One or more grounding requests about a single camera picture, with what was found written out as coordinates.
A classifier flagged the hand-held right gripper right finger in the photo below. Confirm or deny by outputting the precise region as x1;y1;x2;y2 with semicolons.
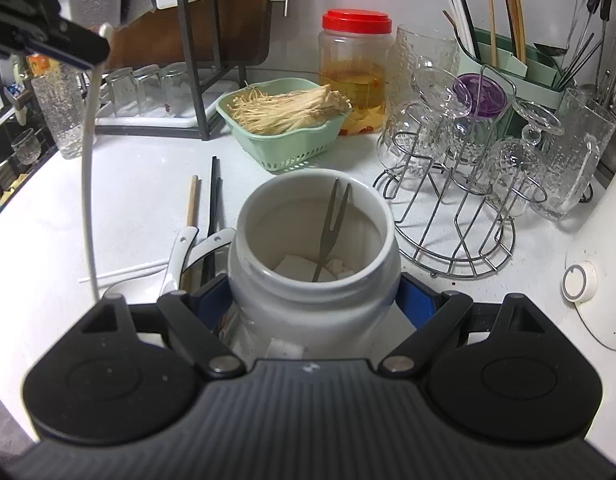
379;275;547;376

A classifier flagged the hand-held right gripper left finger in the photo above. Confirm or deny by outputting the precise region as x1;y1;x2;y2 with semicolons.
80;273;246;378

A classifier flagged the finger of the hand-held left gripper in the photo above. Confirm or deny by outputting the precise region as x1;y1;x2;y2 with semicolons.
0;0;111;68

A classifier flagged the wooden chopstick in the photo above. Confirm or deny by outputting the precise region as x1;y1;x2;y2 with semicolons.
180;175;199;293

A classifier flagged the white ceramic jar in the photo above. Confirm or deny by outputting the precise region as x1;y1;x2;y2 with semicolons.
227;171;403;361

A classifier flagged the metal two-prong fork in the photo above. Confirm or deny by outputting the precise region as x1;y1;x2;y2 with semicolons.
312;177;353;283

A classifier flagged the tall textured drinking glass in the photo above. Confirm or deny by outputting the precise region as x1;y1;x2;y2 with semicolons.
395;25;461;111
30;72;86;160

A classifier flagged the inverted small drinking glass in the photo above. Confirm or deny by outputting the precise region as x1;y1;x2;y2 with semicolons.
105;67;136;116
160;62;193;113
133;65;163;116

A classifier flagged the small glass goblet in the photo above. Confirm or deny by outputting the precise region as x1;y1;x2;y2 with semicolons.
10;127;39;166

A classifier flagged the white drying tray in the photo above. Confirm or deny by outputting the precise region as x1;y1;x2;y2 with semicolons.
95;105;229;128

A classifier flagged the black metal dish rack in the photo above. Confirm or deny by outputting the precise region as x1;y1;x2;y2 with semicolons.
50;0;249;142

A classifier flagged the green plastic basket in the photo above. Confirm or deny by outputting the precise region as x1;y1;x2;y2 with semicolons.
215;77;353;172

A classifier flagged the wooden cutting board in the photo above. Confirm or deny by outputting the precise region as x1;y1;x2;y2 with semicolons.
105;0;276;68

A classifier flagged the white electric kettle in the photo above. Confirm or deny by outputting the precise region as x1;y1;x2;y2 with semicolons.
562;160;616;351

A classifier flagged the enoki mushroom bundle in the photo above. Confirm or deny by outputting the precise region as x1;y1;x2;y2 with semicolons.
229;82;351;136

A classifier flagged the purple-lidded glass jar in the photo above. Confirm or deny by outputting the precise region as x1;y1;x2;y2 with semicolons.
450;72;503;161

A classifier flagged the textured glass mug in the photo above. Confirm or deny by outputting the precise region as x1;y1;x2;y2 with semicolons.
532;87;616;221

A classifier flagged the inverted glass goblet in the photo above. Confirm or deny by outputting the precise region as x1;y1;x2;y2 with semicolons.
490;100;566;218
377;56;473;183

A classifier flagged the red-lidded plastic jar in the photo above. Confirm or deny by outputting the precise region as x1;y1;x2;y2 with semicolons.
318;8;393;136

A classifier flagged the green utensil caddy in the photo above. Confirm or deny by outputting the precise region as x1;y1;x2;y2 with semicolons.
455;27;578;111

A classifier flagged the metal spoons cluster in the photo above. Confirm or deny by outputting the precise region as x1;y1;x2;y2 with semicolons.
590;25;616;111

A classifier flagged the dark metal chopsticks pair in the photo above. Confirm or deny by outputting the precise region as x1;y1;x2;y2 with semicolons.
555;32;604;90

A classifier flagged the assorted chopsticks bunch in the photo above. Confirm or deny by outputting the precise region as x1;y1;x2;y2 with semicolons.
435;0;528;68

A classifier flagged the metal wire cup rack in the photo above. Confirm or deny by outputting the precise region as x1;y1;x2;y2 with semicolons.
373;65;556;278

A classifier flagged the black handled metal ladle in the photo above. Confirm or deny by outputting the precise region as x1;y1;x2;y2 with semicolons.
534;0;604;59

